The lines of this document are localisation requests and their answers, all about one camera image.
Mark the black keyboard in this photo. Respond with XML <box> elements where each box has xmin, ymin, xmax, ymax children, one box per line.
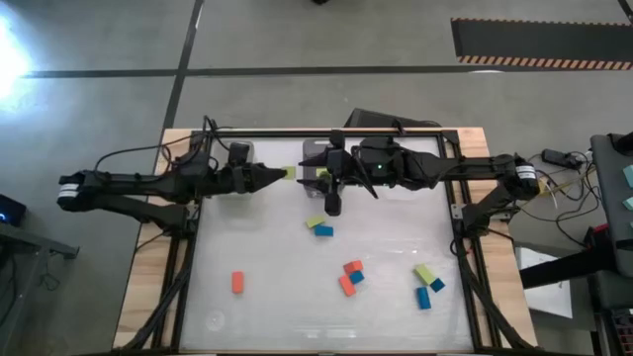
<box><xmin>611</xmin><ymin>307</ymin><xmax>633</xmax><ymax>356</ymax></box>

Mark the black power adapter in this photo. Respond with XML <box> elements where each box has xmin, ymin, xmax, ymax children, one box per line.
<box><xmin>541</xmin><ymin>148</ymin><xmax>584</xmax><ymax>169</ymax></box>

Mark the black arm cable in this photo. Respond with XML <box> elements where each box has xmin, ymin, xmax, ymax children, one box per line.
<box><xmin>93</xmin><ymin>116</ymin><xmax>231</xmax><ymax>172</ymax></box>

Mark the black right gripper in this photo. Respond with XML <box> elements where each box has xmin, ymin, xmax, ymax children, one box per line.
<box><xmin>296</xmin><ymin>129</ymin><xmax>365</xmax><ymax>218</ymax></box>

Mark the dark grey side table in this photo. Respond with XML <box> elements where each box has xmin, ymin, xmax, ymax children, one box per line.
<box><xmin>589</xmin><ymin>132</ymin><xmax>633</xmax><ymax>278</ymax></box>

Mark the grey side desk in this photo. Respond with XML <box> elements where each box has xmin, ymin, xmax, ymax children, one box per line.
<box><xmin>0</xmin><ymin>222</ymin><xmax>80</xmax><ymax>356</ymax></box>

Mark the white paper sheet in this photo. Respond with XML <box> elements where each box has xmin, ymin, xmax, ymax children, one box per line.
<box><xmin>516</xmin><ymin>246</ymin><xmax>574</xmax><ymax>319</ymax></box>

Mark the black mat with hazard stripe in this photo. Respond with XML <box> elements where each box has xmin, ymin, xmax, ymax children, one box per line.
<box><xmin>450</xmin><ymin>18</ymin><xmax>633</xmax><ymax>71</ymax></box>

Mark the white plastic bin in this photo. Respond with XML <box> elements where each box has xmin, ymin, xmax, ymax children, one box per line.
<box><xmin>206</xmin><ymin>138</ymin><xmax>257</xmax><ymax>199</ymax></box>

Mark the black aluminium rig frame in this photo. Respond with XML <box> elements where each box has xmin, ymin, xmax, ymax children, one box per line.
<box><xmin>112</xmin><ymin>126</ymin><xmax>538</xmax><ymax>356</ymax></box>

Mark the black device with blue light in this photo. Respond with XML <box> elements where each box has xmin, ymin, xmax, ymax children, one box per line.
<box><xmin>0</xmin><ymin>194</ymin><xmax>27</xmax><ymax>228</ymax></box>

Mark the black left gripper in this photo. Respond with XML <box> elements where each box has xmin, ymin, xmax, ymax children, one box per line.
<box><xmin>219</xmin><ymin>162</ymin><xmax>288</xmax><ymax>196</ymax></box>

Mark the grey plastic bin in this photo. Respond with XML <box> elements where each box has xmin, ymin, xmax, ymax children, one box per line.
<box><xmin>302</xmin><ymin>137</ymin><xmax>347</xmax><ymax>200</ymax></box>

